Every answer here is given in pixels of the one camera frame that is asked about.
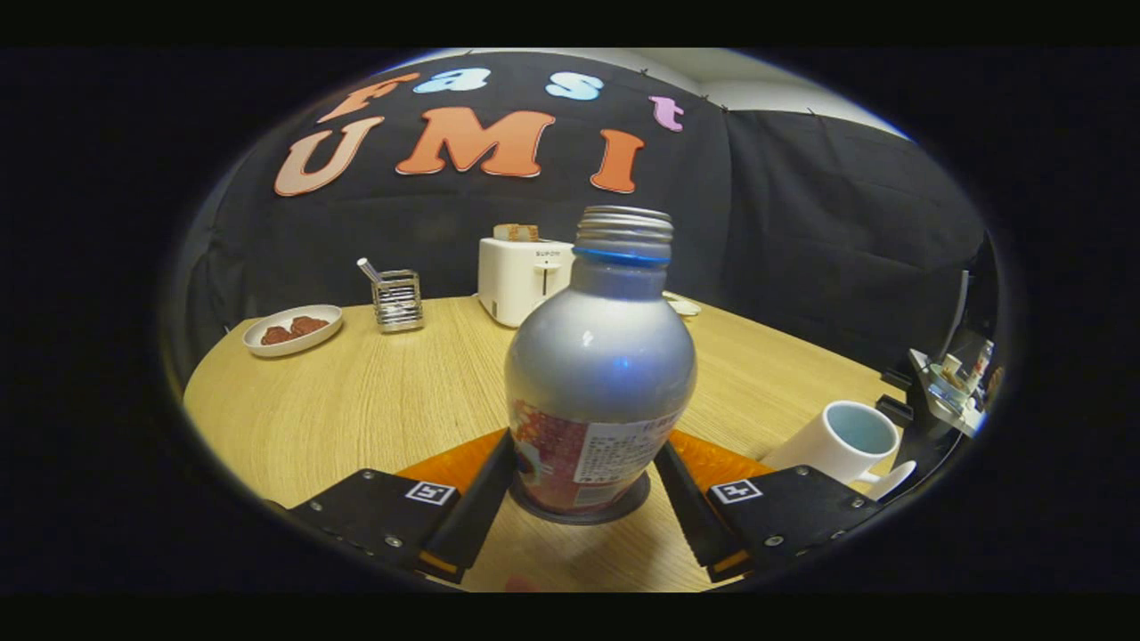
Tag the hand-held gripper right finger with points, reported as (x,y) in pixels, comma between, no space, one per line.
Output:
(686,512)

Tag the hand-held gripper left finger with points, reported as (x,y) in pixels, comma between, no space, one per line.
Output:
(476,516)

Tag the dark round coaster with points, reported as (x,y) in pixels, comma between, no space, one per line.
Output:
(638,504)

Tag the white cup blue inside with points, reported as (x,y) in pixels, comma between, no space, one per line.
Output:
(819,454)

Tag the silver juice bottle pink label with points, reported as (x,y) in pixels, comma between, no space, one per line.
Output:
(601,365)

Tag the wooden table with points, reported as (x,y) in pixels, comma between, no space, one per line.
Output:
(374,401)

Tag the white compartment tray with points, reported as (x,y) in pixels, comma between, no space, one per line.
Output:
(684,306)

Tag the white toaster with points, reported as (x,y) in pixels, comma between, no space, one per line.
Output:
(515,280)

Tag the red-brown food piece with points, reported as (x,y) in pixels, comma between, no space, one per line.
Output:
(276,336)
(310,326)

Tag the white oval plate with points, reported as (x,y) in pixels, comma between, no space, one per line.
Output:
(267,349)

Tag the toast slice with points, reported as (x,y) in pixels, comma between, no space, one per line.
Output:
(517,232)

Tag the grey equipment stand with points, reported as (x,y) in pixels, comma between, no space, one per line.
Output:
(948,392)

